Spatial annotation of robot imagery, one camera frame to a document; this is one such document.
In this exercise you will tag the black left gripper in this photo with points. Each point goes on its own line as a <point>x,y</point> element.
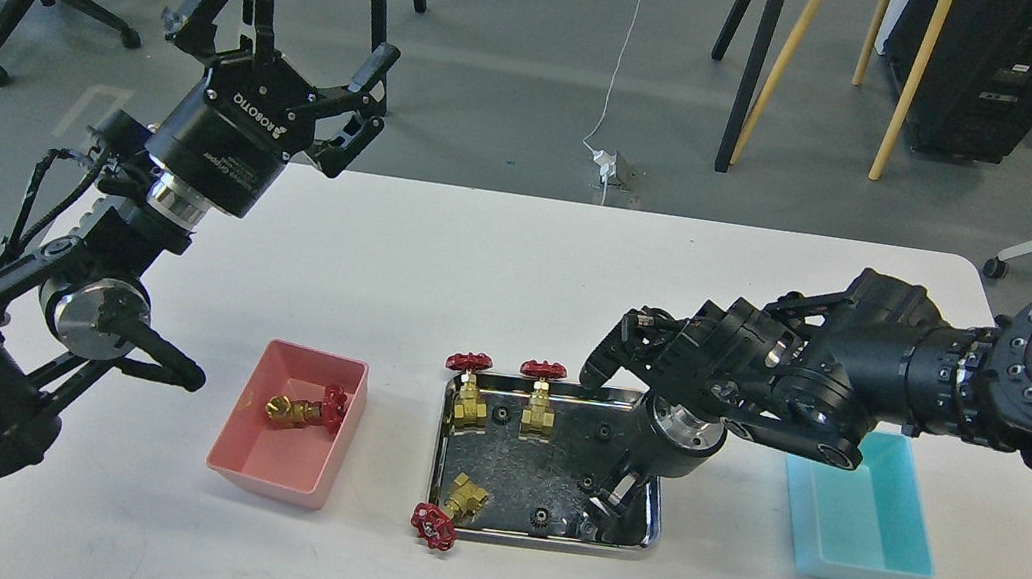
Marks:
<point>236,129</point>

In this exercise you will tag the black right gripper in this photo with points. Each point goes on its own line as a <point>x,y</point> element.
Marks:
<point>668,441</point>

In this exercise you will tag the silver metal tray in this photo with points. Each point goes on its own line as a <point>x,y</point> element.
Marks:
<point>521,472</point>

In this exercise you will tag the brass valve red handle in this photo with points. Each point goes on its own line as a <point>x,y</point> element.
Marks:
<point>329,412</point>
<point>468,410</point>
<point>436,524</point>
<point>538,417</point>

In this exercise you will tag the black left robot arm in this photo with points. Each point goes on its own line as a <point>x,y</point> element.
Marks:
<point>75,309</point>

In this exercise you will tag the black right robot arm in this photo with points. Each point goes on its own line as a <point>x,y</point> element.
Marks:
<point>813,375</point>

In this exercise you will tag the small black gear bottom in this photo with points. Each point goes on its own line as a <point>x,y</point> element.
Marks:
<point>540,517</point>

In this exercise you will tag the blue plastic box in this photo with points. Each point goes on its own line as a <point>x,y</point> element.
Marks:
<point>866,523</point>

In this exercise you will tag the pink plastic box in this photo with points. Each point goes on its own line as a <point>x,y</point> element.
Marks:
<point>291,462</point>

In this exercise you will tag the black and wood easel legs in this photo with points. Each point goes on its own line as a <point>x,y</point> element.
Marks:
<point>750,100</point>

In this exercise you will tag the black equipment cabinet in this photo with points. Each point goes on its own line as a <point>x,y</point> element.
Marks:
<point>975,98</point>

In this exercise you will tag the brass valve red handle bottom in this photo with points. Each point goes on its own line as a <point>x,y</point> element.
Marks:
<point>436,524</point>

